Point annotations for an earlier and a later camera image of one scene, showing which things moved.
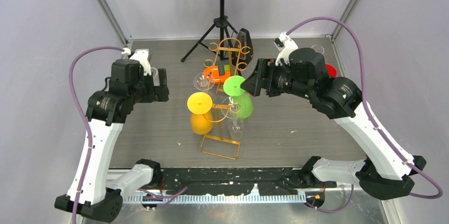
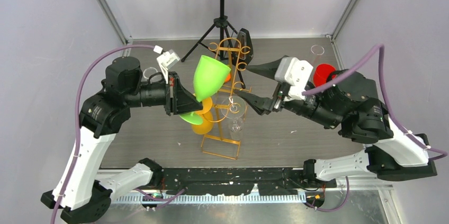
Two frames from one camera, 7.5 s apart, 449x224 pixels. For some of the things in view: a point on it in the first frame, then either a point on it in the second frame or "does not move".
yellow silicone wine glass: [199, 105] does not move
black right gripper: [266, 68] → [265, 105]
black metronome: [244, 51] does not move
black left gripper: [157, 93] → [178, 99]
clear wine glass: [154, 71] does not move
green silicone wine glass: [243, 104] → [210, 74]
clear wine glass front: [232, 108] does not move
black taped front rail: [237, 181] does not move
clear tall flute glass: [318, 48] does not move
